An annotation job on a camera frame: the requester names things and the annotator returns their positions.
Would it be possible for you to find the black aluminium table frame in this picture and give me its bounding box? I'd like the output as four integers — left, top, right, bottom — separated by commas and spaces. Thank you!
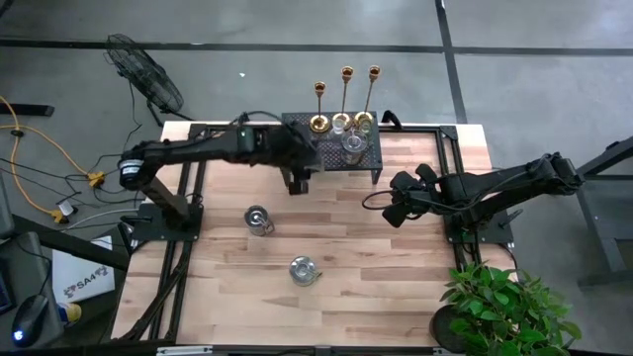
111, 122, 515, 342

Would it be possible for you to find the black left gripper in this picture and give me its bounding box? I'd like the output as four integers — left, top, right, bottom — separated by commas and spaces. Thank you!
274, 121, 327, 197

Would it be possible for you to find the black floor bar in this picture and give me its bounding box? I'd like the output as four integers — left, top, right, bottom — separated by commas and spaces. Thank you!
0, 103, 55, 119

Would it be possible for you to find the green leafy plant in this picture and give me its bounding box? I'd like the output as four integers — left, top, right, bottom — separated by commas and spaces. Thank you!
439, 261, 584, 356

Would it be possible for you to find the black metal stand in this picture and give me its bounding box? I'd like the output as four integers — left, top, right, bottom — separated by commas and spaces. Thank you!
568, 135, 633, 289

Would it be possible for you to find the black perforated metal shelf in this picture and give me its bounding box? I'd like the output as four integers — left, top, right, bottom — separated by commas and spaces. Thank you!
279, 111, 384, 185

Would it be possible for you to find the short gold candlestick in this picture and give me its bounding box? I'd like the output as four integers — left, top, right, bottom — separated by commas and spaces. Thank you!
309, 80, 331, 134

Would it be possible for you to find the white printed paper sheet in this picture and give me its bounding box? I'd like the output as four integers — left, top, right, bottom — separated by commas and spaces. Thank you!
51, 235, 117, 305

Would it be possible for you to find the black slanted stand leg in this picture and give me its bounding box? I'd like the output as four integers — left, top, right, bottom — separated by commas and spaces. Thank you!
12, 213, 131, 272

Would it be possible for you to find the yellow extension cord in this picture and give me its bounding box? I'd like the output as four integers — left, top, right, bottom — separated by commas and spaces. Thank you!
0, 96, 108, 224

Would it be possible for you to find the small yellow blue object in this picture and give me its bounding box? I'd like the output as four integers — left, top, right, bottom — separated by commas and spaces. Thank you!
56, 301, 83, 327

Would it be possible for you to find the black plant pot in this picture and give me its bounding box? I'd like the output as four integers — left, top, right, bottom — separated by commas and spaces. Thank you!
428, 304, 471, 355

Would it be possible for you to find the grey side desk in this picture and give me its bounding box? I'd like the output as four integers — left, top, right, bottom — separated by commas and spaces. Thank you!
0, 229, 68, 356

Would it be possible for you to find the black computer mouse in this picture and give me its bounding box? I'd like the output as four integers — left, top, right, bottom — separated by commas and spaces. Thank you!
10, 294, 50, 348

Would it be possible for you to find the black floor fan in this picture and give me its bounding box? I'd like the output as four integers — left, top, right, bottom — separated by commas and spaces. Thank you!
102, 33, 195, 128

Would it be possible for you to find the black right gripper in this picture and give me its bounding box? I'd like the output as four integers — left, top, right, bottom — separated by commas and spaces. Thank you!
381, 162, 449, 230

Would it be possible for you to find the clear glass jar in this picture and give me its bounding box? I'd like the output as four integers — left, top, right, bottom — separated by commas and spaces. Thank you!
243, 205, 276, 237
339, 129, 370, 166

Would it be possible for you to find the tall gold candlestick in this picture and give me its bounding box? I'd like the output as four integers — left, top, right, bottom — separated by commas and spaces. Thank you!
330, 65, 355, 133
353, 64, 382, 131

